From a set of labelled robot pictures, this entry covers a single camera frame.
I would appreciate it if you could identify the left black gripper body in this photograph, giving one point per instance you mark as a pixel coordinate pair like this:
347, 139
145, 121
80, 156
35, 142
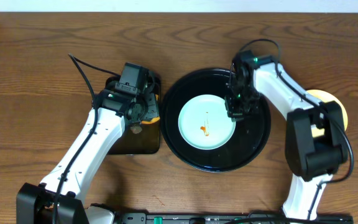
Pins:
150, 106

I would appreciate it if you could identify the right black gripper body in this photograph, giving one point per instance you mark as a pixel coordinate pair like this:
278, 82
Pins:
245, 102

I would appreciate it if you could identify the light blue plate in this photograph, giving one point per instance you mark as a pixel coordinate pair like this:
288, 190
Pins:
204, 124

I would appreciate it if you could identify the yellow plate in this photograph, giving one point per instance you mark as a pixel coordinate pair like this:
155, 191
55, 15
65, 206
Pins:
327, 97

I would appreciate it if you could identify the orange green sponge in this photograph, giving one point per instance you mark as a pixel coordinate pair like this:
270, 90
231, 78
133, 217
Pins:
152, 114

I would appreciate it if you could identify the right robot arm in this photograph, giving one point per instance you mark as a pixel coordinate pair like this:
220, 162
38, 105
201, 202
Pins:
315, 142

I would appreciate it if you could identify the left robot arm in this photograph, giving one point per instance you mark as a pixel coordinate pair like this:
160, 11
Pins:
60, 196

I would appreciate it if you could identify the rectangular black water tray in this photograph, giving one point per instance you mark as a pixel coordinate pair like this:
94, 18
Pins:
141, 138

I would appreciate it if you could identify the round black tray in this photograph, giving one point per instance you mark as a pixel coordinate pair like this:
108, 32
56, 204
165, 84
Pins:
250, 135

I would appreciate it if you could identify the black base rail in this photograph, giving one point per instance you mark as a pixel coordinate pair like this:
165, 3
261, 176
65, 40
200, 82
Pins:
253, 217

